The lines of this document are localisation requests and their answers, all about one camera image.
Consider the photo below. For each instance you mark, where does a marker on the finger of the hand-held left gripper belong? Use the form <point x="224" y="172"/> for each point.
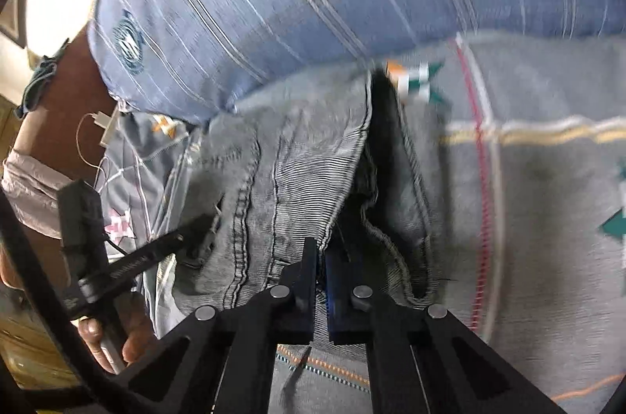
<point x="200" y="232"/>

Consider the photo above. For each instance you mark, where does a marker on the clear plastic bag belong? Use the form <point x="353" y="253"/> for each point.
<point x="34" y="194"/>

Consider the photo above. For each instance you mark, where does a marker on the person's left hand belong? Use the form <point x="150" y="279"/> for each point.
<point x="139" y="331"/>

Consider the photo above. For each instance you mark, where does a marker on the wooden bed frame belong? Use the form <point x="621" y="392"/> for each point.
<point x="63" y="110"/>

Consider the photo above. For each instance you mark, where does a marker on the blue plaid pillow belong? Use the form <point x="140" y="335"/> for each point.
<point x="293" y="3"/>

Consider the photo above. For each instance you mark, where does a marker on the blue cloth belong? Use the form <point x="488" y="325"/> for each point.
<point x="36" y="84"/>

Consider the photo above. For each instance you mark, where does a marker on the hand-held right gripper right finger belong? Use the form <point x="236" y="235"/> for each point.
<point x="335" y="296"/>

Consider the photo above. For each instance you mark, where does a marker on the grey patterned bed sheet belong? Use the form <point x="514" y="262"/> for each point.
<point x="538" y="199"/>

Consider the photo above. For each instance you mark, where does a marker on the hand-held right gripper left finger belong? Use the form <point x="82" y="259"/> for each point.
<point x="308" y="296"/>

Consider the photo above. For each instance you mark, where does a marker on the grey denim pants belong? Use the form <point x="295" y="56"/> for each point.
<point x="274" y="179"/>

